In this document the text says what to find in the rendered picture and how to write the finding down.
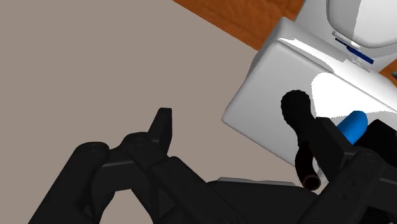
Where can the blue cylinder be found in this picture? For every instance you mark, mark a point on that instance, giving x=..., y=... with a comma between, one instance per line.
x=353, y=125

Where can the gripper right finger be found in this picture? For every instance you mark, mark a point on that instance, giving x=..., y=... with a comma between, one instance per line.
x=356, y=186

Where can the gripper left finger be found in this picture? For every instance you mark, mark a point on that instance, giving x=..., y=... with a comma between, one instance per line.
x=145, y=173

